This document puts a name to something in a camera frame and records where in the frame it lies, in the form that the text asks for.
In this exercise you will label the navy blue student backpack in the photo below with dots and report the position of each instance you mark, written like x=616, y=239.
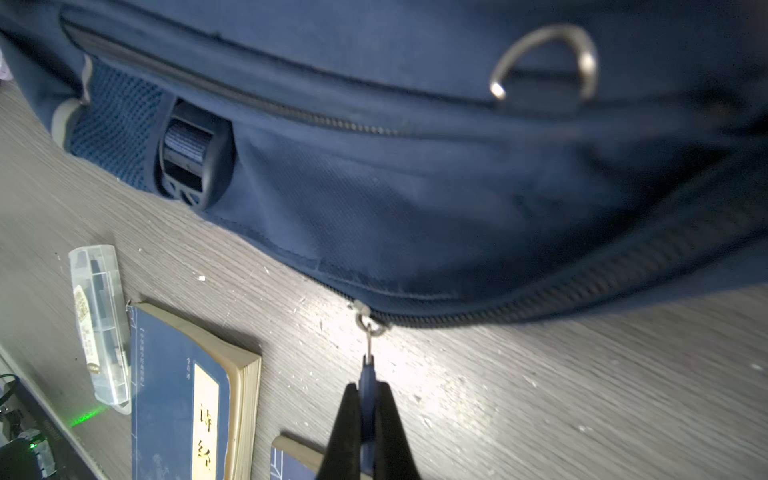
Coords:
x=445, y=163

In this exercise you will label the blue book yellow label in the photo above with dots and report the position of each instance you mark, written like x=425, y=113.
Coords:
x=194, y=400

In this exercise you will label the purple book yellow label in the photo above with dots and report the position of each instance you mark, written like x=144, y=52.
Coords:
x=291, y=460

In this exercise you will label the clear plastic pen box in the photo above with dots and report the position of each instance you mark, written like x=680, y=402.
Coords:
x=102, y=323

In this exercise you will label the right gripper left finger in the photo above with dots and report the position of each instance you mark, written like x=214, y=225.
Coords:
x=342, y=458

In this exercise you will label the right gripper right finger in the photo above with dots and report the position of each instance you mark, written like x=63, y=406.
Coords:
x=393, y=459

